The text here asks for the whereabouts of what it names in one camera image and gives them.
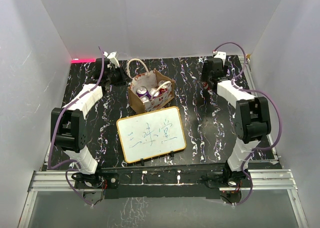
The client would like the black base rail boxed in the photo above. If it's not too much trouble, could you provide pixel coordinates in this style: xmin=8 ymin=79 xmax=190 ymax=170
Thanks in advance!
xmin=71 ymin=163 xmax=250 ymax=200

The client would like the aluminium frame rail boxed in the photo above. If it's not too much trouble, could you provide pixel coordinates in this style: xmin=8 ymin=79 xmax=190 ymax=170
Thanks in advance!
xmin=18 ymin=170 xmax=106 ymax=228

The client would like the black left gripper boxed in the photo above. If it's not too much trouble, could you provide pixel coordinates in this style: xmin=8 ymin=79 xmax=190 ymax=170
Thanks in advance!
xmin=106 ymin=64 xmax=132 ymax=87

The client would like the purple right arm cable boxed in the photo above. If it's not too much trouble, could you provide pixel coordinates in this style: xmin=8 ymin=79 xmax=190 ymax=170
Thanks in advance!
xmin=212 ymin=41 xmax=283 ymax=206

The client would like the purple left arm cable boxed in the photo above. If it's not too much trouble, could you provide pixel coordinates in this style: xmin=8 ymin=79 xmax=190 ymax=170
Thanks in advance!
xmin=46 ymin=45 xmax=108 ymax=209

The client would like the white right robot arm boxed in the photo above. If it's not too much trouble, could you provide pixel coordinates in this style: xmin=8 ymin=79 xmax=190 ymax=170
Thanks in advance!
xmin=201 ymin=57 xmax=271 ymax=187

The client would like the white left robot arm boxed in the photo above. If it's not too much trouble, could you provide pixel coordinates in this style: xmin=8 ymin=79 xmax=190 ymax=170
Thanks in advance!
xmin=47 ymin=52 xmax=128 ymax=188

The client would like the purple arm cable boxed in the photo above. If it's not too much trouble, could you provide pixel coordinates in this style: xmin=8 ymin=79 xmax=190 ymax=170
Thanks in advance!
xmin=212 ymin=41 xmax=283 ymax=206
xmin=46 ymin=45 xmax=108 ymax=209

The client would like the red cola can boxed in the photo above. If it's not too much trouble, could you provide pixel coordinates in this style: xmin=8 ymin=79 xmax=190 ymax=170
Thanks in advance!
xmin=158 ymin=80 xmax=170 ymax=94
xmin=203 ymin=82 xmax=213 ymax=91

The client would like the pink tape strip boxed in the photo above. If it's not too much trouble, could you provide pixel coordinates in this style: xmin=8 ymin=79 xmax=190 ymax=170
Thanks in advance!
xmin=71 ymin=58 xmax=96 ymax=64

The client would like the purple soda can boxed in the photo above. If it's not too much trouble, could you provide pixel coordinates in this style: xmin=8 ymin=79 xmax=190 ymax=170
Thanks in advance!
xmin=140 ymin=96 xmax=150 ymax=103
xmin=136 ymin=86 xmax=149 ymax=97
xmin=148 ymin=88 xmax=160 ymax=99

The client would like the yellow framed whiteboard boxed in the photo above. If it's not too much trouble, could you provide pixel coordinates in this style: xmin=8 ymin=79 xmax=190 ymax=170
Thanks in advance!
xmin=116 ymin=106 xmax=187 ymax=164

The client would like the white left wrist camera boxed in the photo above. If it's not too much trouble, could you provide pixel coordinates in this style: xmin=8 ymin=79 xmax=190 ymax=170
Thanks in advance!
xmin=103 ymin=51 xmax=120 ymax=68

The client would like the printed canvas tote bag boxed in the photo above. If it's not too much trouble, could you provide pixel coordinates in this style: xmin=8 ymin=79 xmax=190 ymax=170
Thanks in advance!
xmin=126 ymin=58 xmax=176 ymax=114

